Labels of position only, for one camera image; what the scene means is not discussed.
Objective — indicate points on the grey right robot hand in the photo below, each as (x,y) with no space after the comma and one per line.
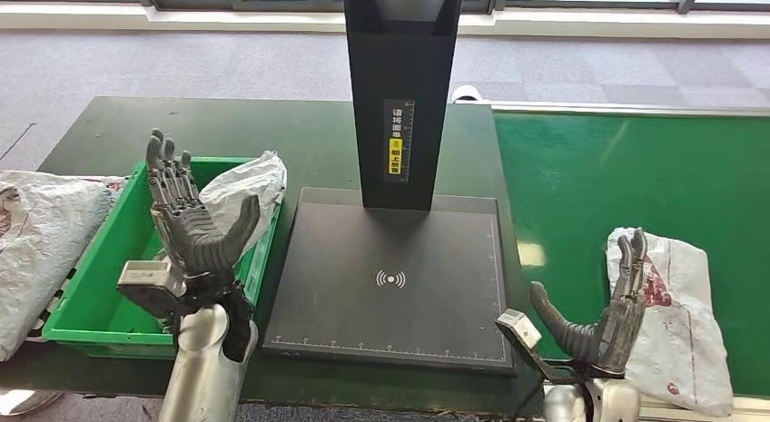
(616,335)

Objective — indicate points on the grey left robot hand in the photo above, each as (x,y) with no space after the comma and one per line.
(192,239)

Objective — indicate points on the grey parcel bag red print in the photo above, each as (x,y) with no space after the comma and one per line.
(252,179)
(686,323)

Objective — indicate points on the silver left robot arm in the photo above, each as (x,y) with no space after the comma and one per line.
(201,371)

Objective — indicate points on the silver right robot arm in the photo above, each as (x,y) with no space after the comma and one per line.
(607,404)

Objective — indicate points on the large grey parcel bag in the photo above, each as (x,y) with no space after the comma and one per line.
(42,239)

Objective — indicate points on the green conveyor belt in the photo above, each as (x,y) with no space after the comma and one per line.
(601,167)

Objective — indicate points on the black inbound scanner machine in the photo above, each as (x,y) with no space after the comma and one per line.
(391,323)

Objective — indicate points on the white conveyor roller end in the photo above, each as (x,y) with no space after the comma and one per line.
(466,93)

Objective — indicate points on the green plastic crate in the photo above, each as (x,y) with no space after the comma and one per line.
(96,299)

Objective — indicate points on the white window sill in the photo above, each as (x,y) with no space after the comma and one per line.
(240,19)

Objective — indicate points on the yellow black label sticker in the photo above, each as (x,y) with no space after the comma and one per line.
(398,143)

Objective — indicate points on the pale rounded object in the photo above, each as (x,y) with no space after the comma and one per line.
(24,402)

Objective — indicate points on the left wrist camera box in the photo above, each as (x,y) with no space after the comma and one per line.
(144,278)

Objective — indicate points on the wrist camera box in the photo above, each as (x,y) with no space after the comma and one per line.
(144,278)
(520,332)

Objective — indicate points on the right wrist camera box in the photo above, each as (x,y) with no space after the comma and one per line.
(520,332)

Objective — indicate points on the metal conveyor frame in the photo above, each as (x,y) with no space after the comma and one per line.
(601,108)

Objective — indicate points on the dark window frame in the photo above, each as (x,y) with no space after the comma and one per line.
(192,1)

